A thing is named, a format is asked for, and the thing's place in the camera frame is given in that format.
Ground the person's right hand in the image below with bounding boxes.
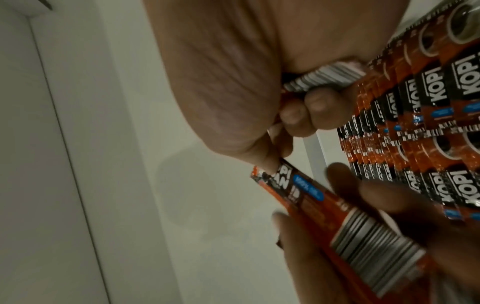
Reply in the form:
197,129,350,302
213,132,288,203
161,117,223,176
144,0,410,172

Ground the person's left hand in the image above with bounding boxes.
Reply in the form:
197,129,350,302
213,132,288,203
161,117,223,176
271,161,480,304

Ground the orange coffee sachet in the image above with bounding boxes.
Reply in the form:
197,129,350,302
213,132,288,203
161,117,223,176
275,62,369,127
250,157,429,301

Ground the row of orange coffee packets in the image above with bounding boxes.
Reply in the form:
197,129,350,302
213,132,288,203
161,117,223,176
335,0,480,223

